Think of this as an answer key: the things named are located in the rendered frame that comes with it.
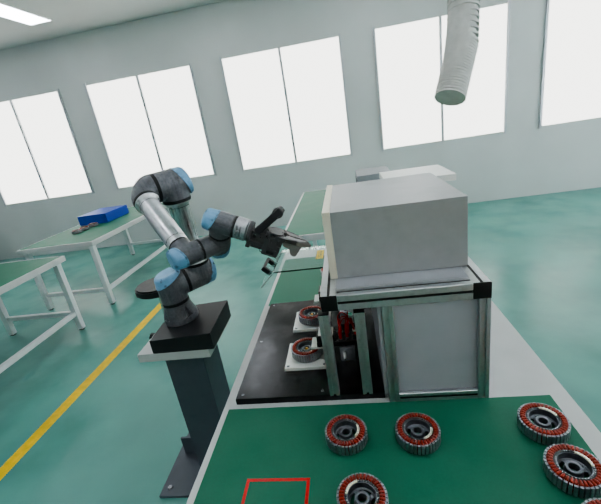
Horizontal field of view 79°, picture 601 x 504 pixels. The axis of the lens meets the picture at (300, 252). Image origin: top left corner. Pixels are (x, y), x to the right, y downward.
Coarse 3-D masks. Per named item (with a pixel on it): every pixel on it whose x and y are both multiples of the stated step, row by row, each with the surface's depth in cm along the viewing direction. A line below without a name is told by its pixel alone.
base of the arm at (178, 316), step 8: (176, 304) 157; (184, 304) 159; (192, 304) 164; (168, 312) 158; (176, 312) 158; (184, 312) 159; (192, 312) 162; (168, 320) 161; (176, 320) 158; (184, 320) 159; (192, 320) 161
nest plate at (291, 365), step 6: (288, 354) 133; (288, 360) 130; (294, 360) 129; (318, 360) 127; (324, 360) 127; (288, 366) 127; (294, 366) 126; (300, 366) 126; (306, 366) 125; (312, 366) 125; (318, 366) 124; (324, 366) 124
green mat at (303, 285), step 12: (288, 276) 210; (300, 276) 207; (312, 276) 205; (276, 288) 197; (288, 288) 195; (300, 288) 192; (312, 288) 190; (276, 300) 183; (288, 300) 181; (300, 300) 179
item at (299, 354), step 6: (294, 342) 134; (300, 342) 133; (306, 342) 134; (294, 348) 130; (300, 348) 133; (294, 354) 128; (300, 354) 126; (306, 354) 126; (312, 354) 126; (318, 354) 127; (300, 360) 127; (306, 360) 126; (312, 360) 127
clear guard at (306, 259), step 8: (304, 248) 155; (312, 248) 153; (320, 248) 151; (280, 256) 150; (288, 256) 148; (296, 256) 147; (304, 256) 145; (312, 256) 144; (280, 264) 141; (288, 264) 140; (296, 264) 138; (304, 264) 137; (312, 264) 136; (320, 264) 135; (272, 272) 135; (280, 272) 135; (264, 280) 141
